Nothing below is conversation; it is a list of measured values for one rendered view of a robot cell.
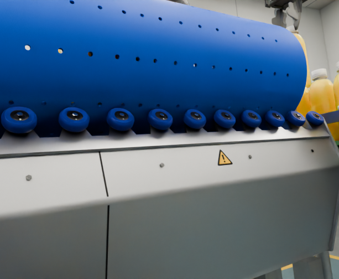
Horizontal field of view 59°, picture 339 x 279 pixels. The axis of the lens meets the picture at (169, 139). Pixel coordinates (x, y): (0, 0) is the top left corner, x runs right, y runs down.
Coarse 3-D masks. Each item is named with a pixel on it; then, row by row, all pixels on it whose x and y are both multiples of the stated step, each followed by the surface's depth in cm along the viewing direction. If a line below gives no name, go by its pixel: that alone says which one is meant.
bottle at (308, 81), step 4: (292, 32) 100; (296, 32) 100; (296, 36) 99; (300, 36) 99; (300, 40) 98; (304, 44) 98; (304, 48) 98; (304, 52) 98; (308, 64) 98; (308, 68) 98; (308, 72) 98; (308, 76) 97; (308, 80) 97; (308, 84) 97
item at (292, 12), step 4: (288, 4) 99; (292, 4) 99; (292, 8) 99; (296, 8) 99; (288, 12) 97; (292, 12) 98; (296, 12) 99; (300, 12) 99; (292, 16) 97; (296, 16) 98; (300, 16) 99; (296, 20) 99; (296, 24) 99; (296, 28) 99
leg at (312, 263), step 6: (306, 258) 72; (312, 258) 72; (318, 258) 71; (294, 264) 72; (300, 264) 71; (306, 264) 69; (312, 264) 70; (318, 264) 71; (294, 270) 72; (300, 270) 71; (306, 270) 70; (312, 270) 69; (318, 270) 70; (294, 276) 72; (300, 276) 71; (306, 276) 70; (312, 276) 69; (318, 276) 70
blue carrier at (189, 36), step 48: (0, 0) 39; (48, 0) 43; (96, 0) 47; (144, 0) 54; (0, 48) 39; (48, 48) 42; (96, 48) 45; (144, 48) 49; (192, 48) 54; (240, 48) 60; (288, 48) 69; (0, 96) 41; (48, 96) 44; (96, 96) 48; (144, 96) 52; (192, 96) 57; (240, 96) 62; (288, 96) 70
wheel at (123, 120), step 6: (114, 108) 50; (120, 108) 50; (108, 114) 48; (114, 114) 49; (120, 114) 49; (126, 114) 50; (108, 120) 48; (114, 120) 48; (120, 120) 48; (126, 120) 49; (132, 120) 49; (114, 126) 48; (120, 126) 48; (126, 126) 48
